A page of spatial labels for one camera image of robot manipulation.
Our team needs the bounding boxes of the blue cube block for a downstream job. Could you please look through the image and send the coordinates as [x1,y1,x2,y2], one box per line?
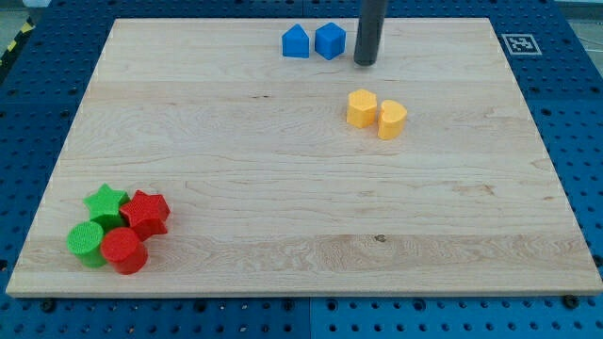
[315,23,347,60]

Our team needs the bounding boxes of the blue triangle block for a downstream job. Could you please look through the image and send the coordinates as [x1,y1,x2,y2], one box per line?
[282,24,310,58]

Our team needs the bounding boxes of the light wooden board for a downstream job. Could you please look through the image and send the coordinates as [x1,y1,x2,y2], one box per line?
[7,18,602,298]

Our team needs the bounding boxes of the yellow hexagon block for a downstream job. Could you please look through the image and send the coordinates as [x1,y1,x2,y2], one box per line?
[346,89,377,128]

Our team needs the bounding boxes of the yellow heart block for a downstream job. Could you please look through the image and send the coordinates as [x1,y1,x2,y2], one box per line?
[378,100,408,140]

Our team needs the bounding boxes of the red star block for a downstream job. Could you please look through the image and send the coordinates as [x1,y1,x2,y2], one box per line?
[119,190,171,241]

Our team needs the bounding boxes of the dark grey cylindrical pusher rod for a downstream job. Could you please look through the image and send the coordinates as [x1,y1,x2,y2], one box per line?
[353,0,388,67]

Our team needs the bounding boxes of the red cylinder block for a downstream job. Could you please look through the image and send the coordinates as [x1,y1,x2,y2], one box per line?
[101,227,148,275]

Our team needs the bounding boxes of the green star block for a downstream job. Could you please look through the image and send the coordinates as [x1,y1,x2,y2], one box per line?
[83,184,130,233]

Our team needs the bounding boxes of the green cylinder block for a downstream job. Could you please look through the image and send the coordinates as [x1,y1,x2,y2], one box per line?
[66,221,106,268]

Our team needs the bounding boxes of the white fiducial marker tag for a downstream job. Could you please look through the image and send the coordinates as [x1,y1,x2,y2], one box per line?
[501,33,542,56]

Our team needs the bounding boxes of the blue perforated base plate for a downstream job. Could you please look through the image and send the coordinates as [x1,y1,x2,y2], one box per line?
[1,1,602,338]

